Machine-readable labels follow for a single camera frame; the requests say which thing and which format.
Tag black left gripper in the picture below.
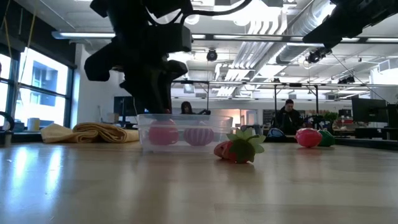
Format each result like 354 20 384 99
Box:
83 30 190 114

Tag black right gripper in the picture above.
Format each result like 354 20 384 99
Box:
302 0 398 50

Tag red toy tomato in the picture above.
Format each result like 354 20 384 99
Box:
148 119 180 146

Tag clear plastic tupperware container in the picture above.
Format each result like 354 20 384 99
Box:
137 113 234 154

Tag red felt strawberry green leaves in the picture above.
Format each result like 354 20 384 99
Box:
213 128 267 164

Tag green toy bell pepper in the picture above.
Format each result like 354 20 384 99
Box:
318 129 336 147

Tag pink toy fruit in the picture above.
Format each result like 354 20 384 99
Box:
295 128 323 149

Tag black computer monitor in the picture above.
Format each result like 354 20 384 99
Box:
113 95 137 118
351 98 388 124

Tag person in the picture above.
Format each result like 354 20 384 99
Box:
274 98 305 135
180 101 212 115

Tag folded yellow cloth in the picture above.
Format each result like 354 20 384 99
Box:
40 122 140 144

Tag green background plant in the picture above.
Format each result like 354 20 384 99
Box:
323 111 340 124

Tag blue white rounded bag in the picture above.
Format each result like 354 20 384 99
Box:
267 128 285 139

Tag white cylinder container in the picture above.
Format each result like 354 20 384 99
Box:
27 118 41 133

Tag silver ceiling duct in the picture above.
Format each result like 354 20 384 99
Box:
275 0 343 65

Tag black metal station frame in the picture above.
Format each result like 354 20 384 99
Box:
170 79 211 110
274 82 319 116

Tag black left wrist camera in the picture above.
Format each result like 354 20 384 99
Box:
146 23 193 53

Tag long ceiling light rail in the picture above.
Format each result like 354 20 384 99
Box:
51 30 398 44

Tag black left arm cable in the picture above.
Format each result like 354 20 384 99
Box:
186 0 253 17

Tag black aluminium table frame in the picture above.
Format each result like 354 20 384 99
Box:
0 131 398 150

